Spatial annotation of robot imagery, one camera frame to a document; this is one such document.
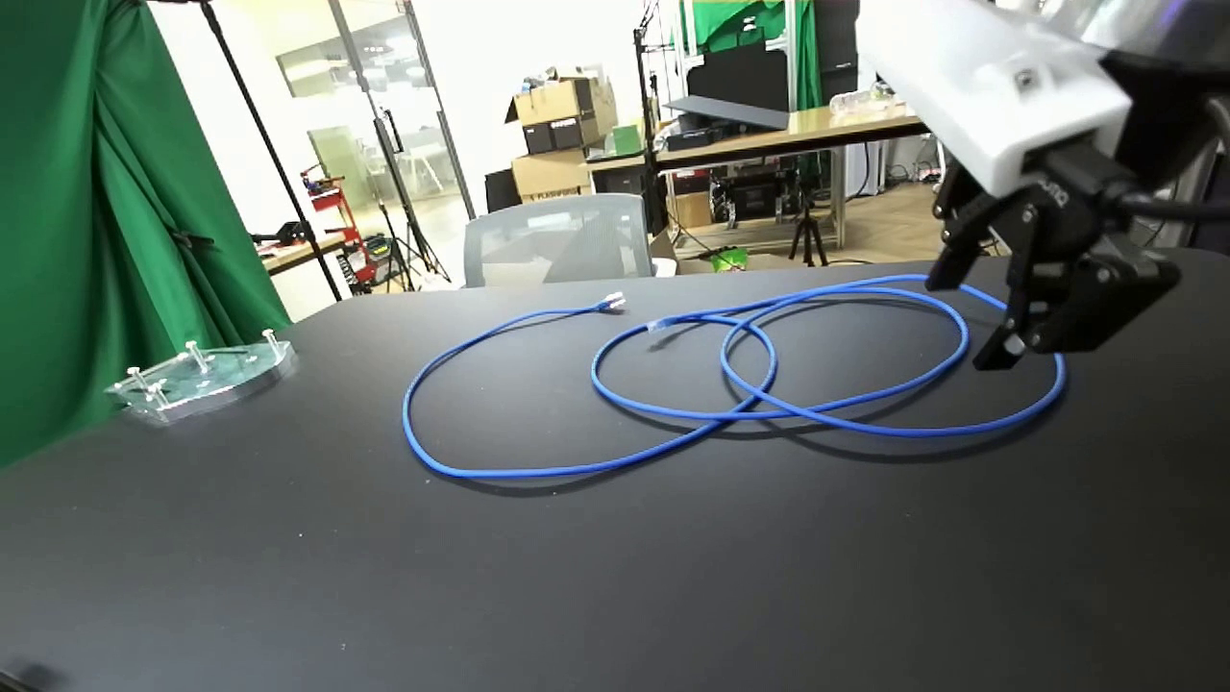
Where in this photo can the plain cardboard box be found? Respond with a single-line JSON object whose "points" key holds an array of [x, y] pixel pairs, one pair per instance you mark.
{"points": [[549, 176]]}

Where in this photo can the cardboard box with tape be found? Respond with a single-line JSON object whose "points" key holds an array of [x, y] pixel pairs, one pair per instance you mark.
{"points": [[561, 98]]}

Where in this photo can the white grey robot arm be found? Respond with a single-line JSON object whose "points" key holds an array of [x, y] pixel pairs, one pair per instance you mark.
{"points": [[985, 80]]}

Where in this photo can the grey mesh office chair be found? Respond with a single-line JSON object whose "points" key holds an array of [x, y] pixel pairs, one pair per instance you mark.
{"points": [[561, 235]]}

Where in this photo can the glass door black frame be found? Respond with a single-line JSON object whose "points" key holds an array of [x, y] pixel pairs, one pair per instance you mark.
{"points": [[348, 92]]}

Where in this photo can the small black tripod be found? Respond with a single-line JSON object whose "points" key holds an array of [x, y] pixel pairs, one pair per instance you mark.
{"points": [[807, 235]]}

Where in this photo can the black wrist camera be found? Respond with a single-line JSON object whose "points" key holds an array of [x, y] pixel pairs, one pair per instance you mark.
{"points": [[1175, 118]]}

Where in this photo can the green backdrop cloth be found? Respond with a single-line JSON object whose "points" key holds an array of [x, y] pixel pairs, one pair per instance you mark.
{"points": [[100, 194]]}

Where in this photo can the small black boxes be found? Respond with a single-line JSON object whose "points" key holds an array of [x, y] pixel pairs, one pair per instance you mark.
{"points": [[558, 135]]}

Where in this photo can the black angled panel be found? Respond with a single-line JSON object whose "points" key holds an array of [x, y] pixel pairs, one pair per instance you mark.
{"points": [[731, 112]]}

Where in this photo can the wooden side desk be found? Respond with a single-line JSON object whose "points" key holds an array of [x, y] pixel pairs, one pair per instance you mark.
{"points": [[300, 250]]}

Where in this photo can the black light stand pole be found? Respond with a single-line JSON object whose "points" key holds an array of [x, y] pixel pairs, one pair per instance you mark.
{"points": [[271, 149]]}

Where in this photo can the black upright pole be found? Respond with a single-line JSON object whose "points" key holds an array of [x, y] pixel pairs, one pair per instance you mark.
{"points": [[643, 129]]}

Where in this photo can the clear acrylic plate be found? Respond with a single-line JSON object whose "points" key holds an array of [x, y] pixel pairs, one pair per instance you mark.
{"points": [[203, 372]]}

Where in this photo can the red tool cart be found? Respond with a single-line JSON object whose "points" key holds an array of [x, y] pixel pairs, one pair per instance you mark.
{"points": [[360, 250]]}

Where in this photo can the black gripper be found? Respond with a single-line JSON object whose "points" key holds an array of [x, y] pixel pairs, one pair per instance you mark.
{"points": [[1071, 176]]}

